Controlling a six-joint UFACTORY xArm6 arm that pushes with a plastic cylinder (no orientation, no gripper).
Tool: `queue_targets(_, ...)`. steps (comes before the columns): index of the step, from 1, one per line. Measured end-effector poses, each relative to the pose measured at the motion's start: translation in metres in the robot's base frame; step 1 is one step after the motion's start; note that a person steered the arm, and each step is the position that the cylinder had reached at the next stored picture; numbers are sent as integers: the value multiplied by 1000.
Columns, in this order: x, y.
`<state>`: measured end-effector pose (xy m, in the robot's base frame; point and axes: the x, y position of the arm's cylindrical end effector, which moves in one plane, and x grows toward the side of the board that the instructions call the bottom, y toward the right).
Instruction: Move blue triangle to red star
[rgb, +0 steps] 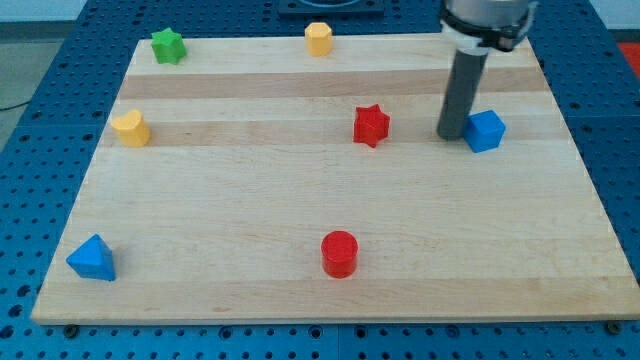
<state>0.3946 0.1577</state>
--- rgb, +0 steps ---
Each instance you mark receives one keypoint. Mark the yellow heart block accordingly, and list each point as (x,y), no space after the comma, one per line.
(131,129)

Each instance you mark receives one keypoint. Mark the green star block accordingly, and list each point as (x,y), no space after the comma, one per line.
(168,46)

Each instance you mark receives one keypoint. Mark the blue cube block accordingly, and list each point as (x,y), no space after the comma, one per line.
(484,131)

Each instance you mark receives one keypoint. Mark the yellow hexagon block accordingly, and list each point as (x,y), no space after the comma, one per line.
(318,39)

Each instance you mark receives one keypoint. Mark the wooden board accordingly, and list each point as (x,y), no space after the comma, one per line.
(219,219)

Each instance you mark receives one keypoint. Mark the red star block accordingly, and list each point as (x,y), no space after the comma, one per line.
(371,125)

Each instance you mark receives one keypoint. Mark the red cylinder block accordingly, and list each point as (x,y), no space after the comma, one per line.
(339,251)

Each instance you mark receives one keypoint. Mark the blue triangle block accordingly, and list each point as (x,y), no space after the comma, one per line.
(93,260)

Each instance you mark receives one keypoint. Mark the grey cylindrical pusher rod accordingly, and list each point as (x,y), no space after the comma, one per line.
(461,89)

